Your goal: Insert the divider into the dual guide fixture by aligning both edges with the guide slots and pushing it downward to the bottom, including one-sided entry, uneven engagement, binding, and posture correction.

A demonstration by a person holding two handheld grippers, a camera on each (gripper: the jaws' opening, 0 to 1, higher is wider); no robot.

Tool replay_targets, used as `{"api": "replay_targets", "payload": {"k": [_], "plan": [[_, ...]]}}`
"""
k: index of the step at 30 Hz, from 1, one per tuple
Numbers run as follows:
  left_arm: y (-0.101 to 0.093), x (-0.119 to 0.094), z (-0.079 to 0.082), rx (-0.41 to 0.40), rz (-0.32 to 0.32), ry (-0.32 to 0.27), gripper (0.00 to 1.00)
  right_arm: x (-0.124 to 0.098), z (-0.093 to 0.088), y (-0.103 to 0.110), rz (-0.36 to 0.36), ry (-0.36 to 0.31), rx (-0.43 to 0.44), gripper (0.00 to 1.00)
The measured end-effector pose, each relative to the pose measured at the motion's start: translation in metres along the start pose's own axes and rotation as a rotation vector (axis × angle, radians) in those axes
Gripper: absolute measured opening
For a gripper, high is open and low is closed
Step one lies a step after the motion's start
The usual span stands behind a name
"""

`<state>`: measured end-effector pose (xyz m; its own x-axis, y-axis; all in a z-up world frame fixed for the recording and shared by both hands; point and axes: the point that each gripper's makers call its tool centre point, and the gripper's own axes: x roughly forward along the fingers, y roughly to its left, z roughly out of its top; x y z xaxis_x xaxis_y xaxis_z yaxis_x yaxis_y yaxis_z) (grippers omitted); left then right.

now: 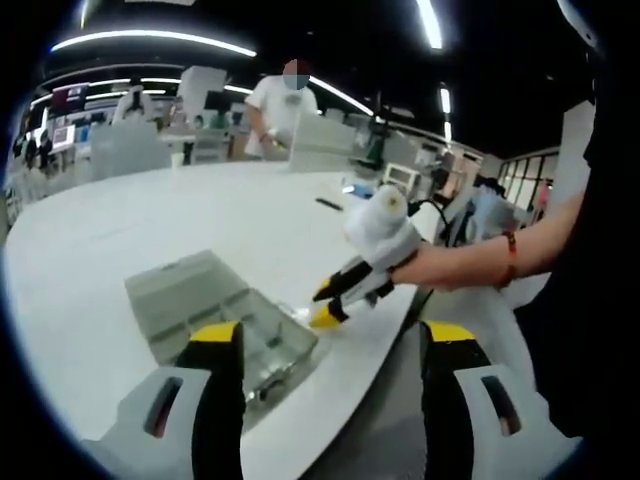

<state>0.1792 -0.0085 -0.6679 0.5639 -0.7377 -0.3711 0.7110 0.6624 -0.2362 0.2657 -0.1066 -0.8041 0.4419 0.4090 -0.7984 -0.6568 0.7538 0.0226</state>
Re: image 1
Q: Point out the green machine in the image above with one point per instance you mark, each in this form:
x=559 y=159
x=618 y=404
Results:
x=377 y=145

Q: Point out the grey transparent guide fixture box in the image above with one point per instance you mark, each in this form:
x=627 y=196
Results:
x=175 y=285

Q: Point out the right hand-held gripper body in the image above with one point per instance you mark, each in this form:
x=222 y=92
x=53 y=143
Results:
x=385 y=230

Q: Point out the blue packet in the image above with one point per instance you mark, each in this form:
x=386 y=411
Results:
x=356 y=190

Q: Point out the white partition screen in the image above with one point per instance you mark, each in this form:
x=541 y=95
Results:
x=320 y=145

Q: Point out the person's black shirt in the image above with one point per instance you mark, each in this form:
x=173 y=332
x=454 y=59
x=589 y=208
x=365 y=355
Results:
x=600 y=325

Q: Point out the white cup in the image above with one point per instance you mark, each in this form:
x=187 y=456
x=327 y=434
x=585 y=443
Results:
x=176 y=160

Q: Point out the dark red wall screen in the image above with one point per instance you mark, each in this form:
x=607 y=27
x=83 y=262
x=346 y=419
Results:
x=70 y=97

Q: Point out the person's right hand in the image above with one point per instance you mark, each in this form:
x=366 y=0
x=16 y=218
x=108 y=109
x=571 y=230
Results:
x=427 y=265

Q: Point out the crumpled clear plastic bag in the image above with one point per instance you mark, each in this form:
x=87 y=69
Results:
x=300 y=312

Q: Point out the white worn device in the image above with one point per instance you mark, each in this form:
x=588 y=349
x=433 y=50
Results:
x=582 y=25

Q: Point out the black pen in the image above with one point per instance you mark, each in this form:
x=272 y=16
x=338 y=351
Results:
x=329 y=203

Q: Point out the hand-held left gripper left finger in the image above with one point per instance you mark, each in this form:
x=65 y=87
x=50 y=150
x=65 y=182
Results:
x=220 y=410

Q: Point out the curved ceiling light strip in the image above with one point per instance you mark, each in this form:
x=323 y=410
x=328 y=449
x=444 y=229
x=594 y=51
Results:
x=150 y=33

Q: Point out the straight ceiling light strip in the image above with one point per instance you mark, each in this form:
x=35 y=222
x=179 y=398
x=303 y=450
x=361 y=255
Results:
x=340 y=95
x=431 y=25

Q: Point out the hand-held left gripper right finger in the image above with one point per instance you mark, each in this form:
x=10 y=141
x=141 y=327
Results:
x=445 y=415

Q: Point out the grey mesh office chair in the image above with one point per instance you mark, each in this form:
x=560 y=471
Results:
x=390 y=410

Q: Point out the grey partition screen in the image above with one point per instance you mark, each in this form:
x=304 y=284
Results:
x=130 y=150

